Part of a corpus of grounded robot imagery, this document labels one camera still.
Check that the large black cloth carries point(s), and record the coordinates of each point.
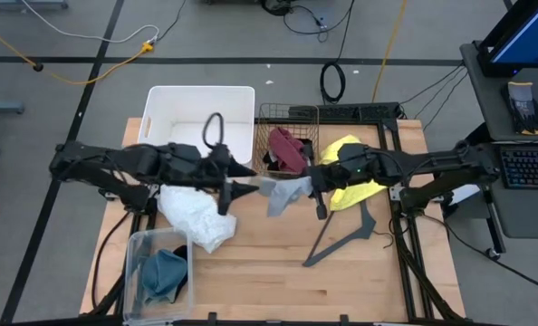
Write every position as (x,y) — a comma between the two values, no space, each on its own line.
(267,159)

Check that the black keyboard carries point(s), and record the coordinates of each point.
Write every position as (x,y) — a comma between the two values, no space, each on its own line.
(534,167)

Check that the white paper sheet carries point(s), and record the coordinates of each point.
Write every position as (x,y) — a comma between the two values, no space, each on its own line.
(466,194)

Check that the grey cloth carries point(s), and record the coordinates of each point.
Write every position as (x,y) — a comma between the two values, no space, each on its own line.
(282,194)

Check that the grey clothes hanger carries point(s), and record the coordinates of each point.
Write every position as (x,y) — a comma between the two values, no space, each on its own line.
(362,233)

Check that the black aluminium table frame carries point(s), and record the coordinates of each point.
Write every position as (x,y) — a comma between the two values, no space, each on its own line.
(405,271)

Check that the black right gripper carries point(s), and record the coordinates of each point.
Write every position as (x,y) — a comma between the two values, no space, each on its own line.
(328,176)

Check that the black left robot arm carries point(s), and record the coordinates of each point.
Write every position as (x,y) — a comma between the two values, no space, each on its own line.
(92,163)

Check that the black power strip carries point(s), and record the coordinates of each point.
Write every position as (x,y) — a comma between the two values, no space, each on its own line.
(364,111)

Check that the dark grey side desk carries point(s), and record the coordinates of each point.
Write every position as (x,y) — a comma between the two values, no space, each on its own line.
(486,99)

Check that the white perforated plastic bin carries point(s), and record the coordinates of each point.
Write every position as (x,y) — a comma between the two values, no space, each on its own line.
(183,104)

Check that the grey table foot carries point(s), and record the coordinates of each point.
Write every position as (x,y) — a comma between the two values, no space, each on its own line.
(24,4)
(2,107)

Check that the yellow cloth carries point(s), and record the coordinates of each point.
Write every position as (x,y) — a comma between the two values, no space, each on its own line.
(350,197)

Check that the clear plastic container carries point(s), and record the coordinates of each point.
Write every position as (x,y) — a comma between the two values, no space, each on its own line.
(160,312)

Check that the small black cloth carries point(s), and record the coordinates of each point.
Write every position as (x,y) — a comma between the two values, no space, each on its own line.
(182,265)

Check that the maroon cloth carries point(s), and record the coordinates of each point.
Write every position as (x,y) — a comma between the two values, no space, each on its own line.
(287,147)

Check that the black computer monitor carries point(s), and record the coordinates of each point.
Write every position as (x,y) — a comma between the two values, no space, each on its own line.
(527,36)

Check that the white cloth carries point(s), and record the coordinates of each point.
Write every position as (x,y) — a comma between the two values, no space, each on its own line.
(196,222)

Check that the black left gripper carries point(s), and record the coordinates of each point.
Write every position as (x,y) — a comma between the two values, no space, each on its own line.
(217,169)

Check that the black floor grommet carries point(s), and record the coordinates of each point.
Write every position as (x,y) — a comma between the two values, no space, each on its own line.
(38,67)

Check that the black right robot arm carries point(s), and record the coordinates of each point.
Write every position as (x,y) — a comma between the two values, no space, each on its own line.
(432,163)

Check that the grey work gloves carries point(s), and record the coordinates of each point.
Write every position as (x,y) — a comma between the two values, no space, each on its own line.
(522,108)

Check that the blue knit cloth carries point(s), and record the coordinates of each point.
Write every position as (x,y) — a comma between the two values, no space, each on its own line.
(162,274)

